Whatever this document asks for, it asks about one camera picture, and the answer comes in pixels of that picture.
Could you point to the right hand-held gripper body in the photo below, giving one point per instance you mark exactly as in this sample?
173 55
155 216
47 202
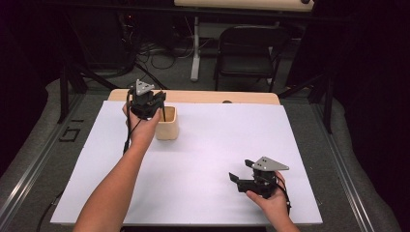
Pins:
262 183

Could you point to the person's right hand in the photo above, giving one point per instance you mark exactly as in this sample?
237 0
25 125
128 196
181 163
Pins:
272 204

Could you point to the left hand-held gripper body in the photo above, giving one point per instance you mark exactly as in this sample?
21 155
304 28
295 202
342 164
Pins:
143 103

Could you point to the aluminium rail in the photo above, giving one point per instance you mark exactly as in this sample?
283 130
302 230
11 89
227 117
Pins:
35 164
348 174

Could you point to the beige background table top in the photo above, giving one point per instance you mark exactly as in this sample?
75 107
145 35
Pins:
241 4

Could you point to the light wooden table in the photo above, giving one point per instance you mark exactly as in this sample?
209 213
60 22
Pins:
199 96

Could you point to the white board sheet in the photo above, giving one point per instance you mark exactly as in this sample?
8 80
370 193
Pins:
199 174

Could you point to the black folding chair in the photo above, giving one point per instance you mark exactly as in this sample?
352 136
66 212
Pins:
246 51

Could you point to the white table leg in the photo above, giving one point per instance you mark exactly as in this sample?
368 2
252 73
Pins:
195 54

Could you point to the person's left hand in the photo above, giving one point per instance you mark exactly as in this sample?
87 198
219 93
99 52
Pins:
143 129

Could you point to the cream square cup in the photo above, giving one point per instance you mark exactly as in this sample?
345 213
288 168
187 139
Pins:
169 127

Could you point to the black metal stand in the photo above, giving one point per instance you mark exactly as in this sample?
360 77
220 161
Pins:
328 103
64 93

